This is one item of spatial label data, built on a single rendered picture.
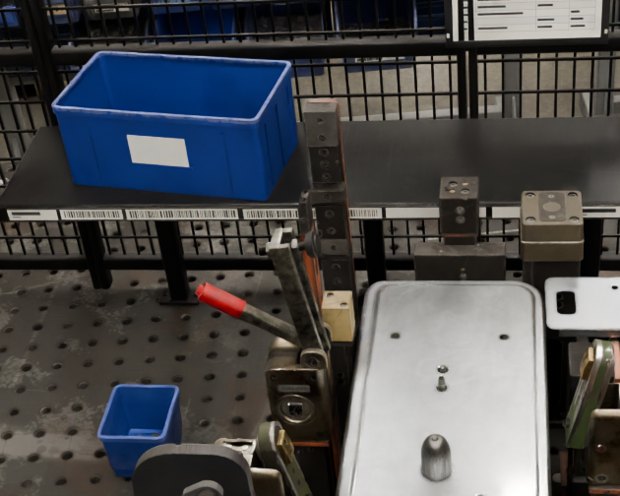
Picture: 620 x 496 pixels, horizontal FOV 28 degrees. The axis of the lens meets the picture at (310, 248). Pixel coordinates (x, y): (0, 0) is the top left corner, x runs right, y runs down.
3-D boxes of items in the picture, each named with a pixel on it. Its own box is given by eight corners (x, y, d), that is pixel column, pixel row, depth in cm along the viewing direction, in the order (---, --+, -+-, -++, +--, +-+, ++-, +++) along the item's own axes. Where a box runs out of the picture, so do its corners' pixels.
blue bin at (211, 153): (268, 203, 170) (256, 121, 162) (68, 185, 178) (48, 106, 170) (302, 139, 182) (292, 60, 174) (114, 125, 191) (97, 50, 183)
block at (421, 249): (506, 420, 178) (506, 254, 160) (422, 418, 180) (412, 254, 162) (506, 405, 180) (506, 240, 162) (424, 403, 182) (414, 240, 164)
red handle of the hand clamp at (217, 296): (324, 354, 138) (197, 294, 135) (315, 366, 139) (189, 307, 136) (329, 330, 141) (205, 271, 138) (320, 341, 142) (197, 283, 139)
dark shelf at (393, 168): (642, 220, 163) (644, 202, 161) (-3, 223, 177) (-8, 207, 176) (629, 132, 180) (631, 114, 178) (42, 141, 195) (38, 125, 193)
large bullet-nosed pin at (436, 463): (451, 491, 131) (449, 448, 127) (421, 490, 132) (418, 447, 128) (452, 468, 134) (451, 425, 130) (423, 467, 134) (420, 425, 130)
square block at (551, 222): (576, 429, 175) (585, 224, 154) (519, 428, 176) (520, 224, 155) (574, 390, 181) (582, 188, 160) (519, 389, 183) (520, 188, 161)
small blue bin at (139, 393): (174, 483, 174) (163, 439, 169) (107, 481, 176) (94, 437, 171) (190, 428, 183) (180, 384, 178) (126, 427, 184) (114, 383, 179)
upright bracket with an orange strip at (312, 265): (342, 502, 169) (306, 203, 139) (333, 501, 169) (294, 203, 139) (344, 485, 171) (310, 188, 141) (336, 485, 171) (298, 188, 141)
